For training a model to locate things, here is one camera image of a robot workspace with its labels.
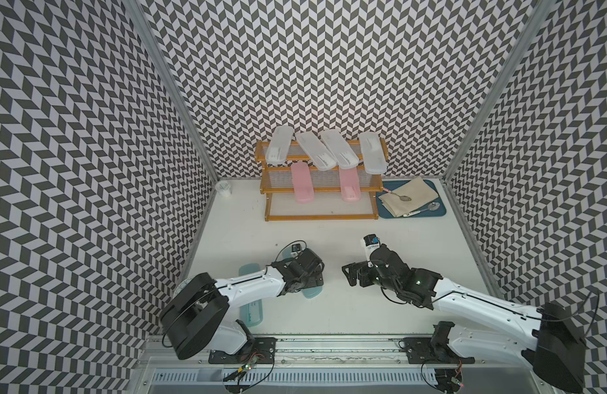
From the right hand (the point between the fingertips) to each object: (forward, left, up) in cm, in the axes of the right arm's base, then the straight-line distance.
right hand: (355, 270), depth 79 cm
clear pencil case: (+42, +26, +20) cm, 53 cm away
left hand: (0, +16, -9) cm, 18 cm away
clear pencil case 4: (+35, -8, +19) cm, 41 cm away
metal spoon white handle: (+32, -38, -7) cm, 50 cm away
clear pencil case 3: (+37, +4, +20) cm, 42 cm away
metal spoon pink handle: (+37, -27, -8) cm, 47 cm away
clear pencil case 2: (+35, +12, +20) cm, 42 cm away
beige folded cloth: (+44, -35, -9) cm, 57 cm away
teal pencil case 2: (-4, +14, -8) cm, 17 cm away
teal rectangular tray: (+44, -21, -7) cm, 50 cm away
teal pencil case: (-11, +34, -8) cm, 37 cm away
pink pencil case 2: (+32, 0, +7) cm, 33 cm away
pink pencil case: (+34, +18, +6) cm, 39 cm away
